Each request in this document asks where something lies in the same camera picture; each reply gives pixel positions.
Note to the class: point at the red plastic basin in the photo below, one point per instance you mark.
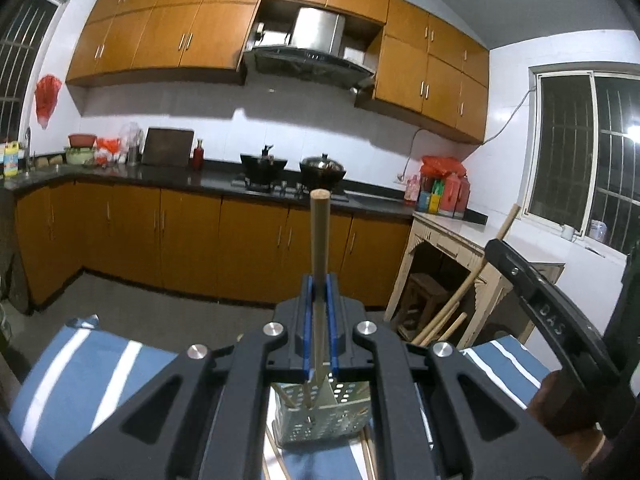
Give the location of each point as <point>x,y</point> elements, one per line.
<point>82,140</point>

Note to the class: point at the wooden stool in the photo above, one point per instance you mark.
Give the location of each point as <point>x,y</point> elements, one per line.
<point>422,290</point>

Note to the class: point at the green and yellow packages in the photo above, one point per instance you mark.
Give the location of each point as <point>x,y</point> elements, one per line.
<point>435,197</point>

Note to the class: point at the yellow detergent bottle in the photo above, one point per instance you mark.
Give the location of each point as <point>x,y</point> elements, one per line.
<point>11,160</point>

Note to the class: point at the red plastic bag beside basins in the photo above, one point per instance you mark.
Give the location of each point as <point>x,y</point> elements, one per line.
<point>107,147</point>

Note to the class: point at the wooden lower kitchen cabinets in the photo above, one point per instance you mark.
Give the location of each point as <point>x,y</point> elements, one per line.
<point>190,245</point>

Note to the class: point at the black wok with lid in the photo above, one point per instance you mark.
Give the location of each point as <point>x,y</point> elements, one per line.
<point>322,169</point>

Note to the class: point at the green perforated utensil holder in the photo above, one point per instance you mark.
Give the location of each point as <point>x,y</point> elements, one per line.
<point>325,420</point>

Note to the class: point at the black kitchen countertop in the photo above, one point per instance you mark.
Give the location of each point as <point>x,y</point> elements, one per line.
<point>165,176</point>

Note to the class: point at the wooden chopstick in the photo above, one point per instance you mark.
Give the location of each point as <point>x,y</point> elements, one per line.
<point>447,329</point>
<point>507,225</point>
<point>320,240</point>

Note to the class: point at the cream wooden side table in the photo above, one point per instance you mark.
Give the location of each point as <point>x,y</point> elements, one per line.
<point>450,237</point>

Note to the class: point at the gas stove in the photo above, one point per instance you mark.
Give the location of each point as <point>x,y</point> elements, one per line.
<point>290,191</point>

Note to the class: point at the red plastic bag on wall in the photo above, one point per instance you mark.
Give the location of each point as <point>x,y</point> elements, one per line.
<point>48,97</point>

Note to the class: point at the pink bottle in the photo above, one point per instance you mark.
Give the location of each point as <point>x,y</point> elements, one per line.
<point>412,191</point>

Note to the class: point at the barred window above side table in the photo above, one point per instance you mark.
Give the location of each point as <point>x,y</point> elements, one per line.
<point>570,150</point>

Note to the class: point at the wooden upper kitchen cabinets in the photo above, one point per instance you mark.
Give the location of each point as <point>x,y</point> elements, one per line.
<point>165,30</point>

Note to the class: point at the clear plastic jar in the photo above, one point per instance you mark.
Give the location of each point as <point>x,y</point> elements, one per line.
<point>597,231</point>

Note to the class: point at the barred window beside sink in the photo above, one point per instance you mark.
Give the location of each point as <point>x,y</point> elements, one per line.
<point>20,60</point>

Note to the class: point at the black wok with ladle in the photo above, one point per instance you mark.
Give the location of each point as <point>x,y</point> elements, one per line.
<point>262,167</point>

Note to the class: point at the clear plastic bag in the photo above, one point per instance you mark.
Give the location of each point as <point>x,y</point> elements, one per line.
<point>131,132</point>

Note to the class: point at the small red bottle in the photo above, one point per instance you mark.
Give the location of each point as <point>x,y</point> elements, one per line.
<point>199,157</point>

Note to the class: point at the metal cup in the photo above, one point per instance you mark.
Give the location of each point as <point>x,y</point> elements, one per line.
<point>133,156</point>

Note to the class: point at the red plastic bag over jugs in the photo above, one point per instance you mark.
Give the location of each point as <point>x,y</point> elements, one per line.
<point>442,165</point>

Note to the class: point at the potatoes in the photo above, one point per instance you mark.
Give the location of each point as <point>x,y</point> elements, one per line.
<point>51,161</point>

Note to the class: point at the red plastic jug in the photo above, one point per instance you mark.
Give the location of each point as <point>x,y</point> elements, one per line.
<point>463,195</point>
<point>449,195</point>

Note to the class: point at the blue striped tablecloth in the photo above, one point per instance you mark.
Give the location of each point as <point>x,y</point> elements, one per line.
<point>75,375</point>

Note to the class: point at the dark wooden cutting board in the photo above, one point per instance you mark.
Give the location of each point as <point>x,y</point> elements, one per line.
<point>167,146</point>

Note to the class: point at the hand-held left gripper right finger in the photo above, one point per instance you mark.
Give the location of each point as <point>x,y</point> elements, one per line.
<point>334,330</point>

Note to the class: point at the metal faucet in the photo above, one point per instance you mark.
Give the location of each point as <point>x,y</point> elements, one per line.
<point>28,147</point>

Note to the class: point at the wooden kitchen cabinets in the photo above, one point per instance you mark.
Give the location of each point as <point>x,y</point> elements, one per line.
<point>190,245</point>
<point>165,30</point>

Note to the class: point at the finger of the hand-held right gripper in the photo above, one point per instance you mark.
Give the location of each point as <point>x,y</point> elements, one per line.
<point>550,310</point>

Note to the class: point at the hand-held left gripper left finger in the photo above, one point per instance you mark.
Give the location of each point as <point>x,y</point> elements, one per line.
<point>306,330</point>

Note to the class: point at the steel range hood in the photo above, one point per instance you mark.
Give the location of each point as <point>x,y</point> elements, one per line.
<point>315,35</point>

